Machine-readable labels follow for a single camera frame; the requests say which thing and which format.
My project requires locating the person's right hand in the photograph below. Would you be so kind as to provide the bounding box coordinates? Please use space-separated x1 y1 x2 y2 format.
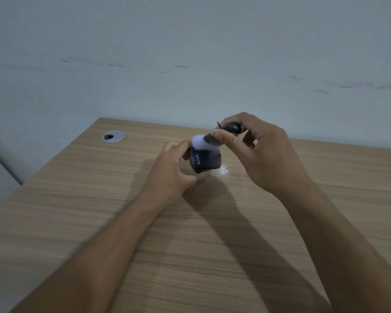
212 112 314 196

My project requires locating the person's left hand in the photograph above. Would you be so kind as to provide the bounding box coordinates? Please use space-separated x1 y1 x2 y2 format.
139 139 213 210

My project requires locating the black small tool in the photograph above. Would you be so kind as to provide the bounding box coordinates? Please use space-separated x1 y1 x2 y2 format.
216 120 244 135

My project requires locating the dark grey mouse cover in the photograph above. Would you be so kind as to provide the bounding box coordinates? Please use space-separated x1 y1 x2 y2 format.
203 133 225 148

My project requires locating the black computer mouse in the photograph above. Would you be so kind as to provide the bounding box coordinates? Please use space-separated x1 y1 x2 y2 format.
189 147 223 174

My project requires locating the person's left forearm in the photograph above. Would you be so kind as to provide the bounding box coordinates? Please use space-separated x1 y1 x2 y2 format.
9 192 162 313

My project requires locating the person's right forearm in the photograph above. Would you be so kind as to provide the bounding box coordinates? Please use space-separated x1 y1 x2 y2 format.
278 181 391 313

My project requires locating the white round piece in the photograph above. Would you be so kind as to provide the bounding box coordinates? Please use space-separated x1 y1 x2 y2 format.
191 134 215 151

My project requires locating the silver desk cable grommet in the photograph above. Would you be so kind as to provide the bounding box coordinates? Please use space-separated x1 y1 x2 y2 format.
102 130 127 144

